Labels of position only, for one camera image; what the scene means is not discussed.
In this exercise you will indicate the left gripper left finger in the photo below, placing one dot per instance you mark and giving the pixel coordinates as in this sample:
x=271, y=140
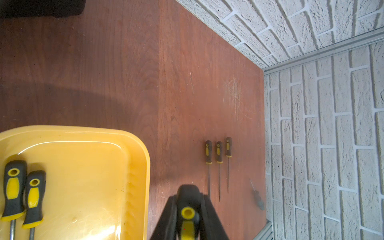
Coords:
x=166, y=226

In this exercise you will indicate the small dark screwdriver by wall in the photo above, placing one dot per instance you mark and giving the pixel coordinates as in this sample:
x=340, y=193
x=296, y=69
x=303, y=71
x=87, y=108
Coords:
x=259, y=201

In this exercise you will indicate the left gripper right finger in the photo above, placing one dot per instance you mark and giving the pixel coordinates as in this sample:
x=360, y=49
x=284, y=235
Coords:
x=211, y=227

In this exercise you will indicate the black plastic toolbox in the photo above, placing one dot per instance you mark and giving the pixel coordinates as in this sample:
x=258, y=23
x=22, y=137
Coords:
x=41, y=8

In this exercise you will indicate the yellow plastic storage tray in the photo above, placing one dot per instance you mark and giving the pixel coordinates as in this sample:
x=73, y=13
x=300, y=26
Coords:
x=97, y=183

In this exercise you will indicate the black yellow file tool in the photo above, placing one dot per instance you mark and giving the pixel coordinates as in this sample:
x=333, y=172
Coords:
x=34, y=195
x=188, y=212
x=208, y=145
x=219, y=161
x=15, y=175

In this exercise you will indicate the aluminium mounting rail frame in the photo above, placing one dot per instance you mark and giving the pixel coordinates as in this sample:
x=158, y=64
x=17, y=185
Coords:
x=266, y=233

